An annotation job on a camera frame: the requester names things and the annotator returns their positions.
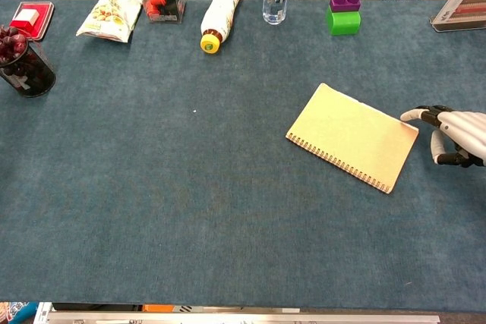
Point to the red tray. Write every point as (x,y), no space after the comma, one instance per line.
(45,20)

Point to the yellow spiral notebook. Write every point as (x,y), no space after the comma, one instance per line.
(349,134)

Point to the white and red block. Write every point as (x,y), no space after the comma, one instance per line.
(27,17)

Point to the white snack bag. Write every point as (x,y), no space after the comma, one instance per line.
(110,13)

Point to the green and purple block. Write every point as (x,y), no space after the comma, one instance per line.
(343,22)

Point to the blue printed package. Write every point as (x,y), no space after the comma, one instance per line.
(15,312)

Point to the aluminium rail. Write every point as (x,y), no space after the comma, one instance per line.
(243,318)

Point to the dark red grapes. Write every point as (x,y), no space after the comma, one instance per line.
(13,45)

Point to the white bottle yellow cap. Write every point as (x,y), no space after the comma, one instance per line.
(222,9)

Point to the black mesh cup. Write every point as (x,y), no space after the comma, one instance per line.
(38,77)

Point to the purple plastic toy brick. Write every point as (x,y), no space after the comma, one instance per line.
(344,2)

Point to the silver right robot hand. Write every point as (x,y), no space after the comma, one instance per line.
(463,130)

